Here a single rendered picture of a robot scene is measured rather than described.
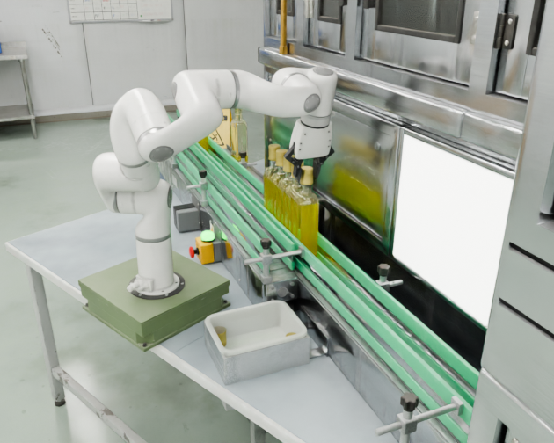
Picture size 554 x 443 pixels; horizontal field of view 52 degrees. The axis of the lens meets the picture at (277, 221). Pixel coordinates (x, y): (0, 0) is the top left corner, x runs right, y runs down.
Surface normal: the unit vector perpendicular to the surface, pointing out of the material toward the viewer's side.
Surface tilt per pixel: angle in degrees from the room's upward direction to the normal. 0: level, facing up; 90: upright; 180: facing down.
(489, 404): 90
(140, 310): 2
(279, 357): 90
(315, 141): 106
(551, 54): 90
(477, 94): 90
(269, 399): 0
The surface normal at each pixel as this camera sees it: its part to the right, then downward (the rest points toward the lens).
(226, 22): 0.38, 0.37
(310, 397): 0.00, -0.91
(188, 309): 0.74, 0.27
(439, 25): -0.92, 0.15
